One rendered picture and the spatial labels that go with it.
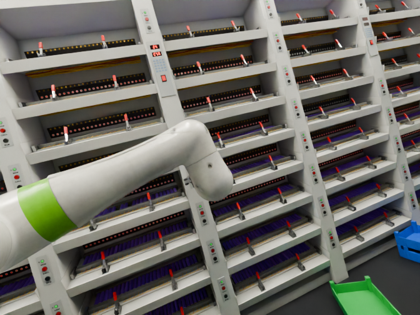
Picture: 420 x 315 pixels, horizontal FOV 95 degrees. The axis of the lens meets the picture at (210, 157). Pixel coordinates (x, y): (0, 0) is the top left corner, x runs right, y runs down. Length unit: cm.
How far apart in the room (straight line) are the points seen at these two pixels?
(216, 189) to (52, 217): 33
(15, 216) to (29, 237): 4
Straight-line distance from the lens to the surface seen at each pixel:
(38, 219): 44
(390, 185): 186
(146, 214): 100
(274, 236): 129
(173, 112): 101
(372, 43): 184
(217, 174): 49
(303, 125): 128
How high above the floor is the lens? 95
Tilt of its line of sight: 1 degrees down
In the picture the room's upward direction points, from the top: 16 degrees counter-clockwise
